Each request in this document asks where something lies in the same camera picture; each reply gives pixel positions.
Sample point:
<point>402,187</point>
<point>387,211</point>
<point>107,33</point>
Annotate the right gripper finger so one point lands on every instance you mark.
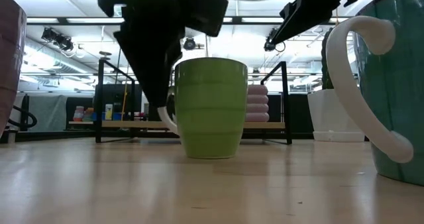
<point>304,13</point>

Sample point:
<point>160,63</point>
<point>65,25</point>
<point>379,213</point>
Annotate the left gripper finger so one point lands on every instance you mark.
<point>152,68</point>

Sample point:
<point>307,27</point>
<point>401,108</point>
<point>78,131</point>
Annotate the green and white mug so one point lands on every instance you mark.
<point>212,111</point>

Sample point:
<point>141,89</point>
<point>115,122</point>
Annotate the lilac ribbed mug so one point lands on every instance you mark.
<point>258,103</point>

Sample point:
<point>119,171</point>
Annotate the black ceiling spotlight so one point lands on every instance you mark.
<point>189,44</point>

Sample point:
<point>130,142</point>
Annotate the yellow carton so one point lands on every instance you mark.
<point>109,112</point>

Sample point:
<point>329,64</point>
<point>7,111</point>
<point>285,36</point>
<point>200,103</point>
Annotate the green cactus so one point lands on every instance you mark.
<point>326,71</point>

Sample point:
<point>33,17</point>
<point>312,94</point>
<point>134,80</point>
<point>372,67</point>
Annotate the orange and green jar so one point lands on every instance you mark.
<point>89,115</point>

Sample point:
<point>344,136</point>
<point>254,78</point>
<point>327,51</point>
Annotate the pink jar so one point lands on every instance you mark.
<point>79,114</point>

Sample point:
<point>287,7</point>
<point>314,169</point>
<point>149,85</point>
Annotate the black track spotlights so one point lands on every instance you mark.
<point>61,41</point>

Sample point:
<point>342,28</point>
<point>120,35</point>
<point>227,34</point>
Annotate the white faceted planter pot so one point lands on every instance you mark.
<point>318,118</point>

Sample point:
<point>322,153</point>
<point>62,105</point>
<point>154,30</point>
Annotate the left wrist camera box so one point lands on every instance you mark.
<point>207,12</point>

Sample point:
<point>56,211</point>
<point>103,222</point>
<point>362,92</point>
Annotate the black frame wooden shelf rack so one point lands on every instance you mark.
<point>99,101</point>

